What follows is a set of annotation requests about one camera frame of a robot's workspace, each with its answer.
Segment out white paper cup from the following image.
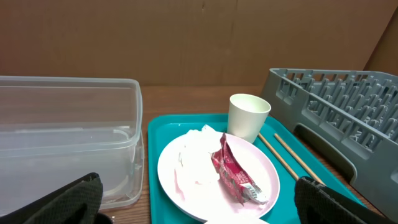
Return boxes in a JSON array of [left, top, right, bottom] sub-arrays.
[[227, 93, 271, 143]]

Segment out teal plastic tray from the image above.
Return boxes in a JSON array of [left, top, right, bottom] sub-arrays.
[[148, 114, 363, 224]]

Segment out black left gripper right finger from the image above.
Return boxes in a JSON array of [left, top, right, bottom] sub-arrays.
[[294, 176, 395, 224]]

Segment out clear plastic waste bin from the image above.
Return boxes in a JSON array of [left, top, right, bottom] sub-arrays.
[[1, 76, 144, 215]]

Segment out white tissue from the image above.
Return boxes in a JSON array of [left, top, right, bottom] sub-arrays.
[[175, 124, 221, 200]]

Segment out red snack wrapper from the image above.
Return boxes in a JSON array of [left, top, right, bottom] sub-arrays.
[[211, 133, 269, 205]]

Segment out pink round plate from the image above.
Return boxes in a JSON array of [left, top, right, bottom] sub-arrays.
[[157, 134, 280, 222]]

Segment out wooden chopstick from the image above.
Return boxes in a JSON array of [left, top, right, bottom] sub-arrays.
[[258, 133, 299, 181], [274, 134, 325, 184]]

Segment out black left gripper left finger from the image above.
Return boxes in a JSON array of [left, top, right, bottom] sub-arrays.
[[1, 172, 103, 224]]

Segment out grey dishwasher rack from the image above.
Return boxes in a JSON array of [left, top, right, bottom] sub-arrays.
[[261, 68, 397, 220]]

